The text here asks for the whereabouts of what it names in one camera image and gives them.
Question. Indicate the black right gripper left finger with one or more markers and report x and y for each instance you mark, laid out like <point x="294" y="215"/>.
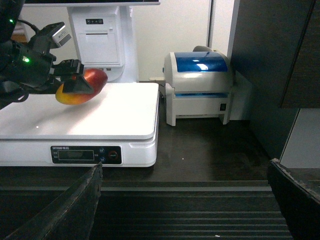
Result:
<point x="70" y="216"/>

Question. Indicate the dark red mango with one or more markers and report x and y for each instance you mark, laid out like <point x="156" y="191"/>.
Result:
<point x="95" y="77"/>

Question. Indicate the white checkout scale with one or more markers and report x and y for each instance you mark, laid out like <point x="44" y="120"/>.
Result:
<point x="118" y="128"/>

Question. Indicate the white POS terminal stand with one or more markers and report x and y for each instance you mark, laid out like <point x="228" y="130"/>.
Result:
<point x="103" y="33"/>

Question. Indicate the white blue label printer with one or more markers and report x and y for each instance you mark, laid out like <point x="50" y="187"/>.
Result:
<point x="198" y="84"/>

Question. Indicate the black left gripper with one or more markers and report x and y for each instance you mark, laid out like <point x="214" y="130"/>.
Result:
<point x="27" y="69"/>

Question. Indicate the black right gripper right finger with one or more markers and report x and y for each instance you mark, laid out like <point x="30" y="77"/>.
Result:
<point x="298" y="201"/>

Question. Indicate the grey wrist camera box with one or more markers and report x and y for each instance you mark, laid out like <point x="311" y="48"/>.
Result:
<point x="56" y="35"/>

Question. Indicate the grey chair back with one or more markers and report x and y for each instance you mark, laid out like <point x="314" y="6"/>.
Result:
<point x="200" y="48"/>

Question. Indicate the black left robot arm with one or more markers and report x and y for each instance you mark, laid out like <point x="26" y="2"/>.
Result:
<point x="9" y="16"/>

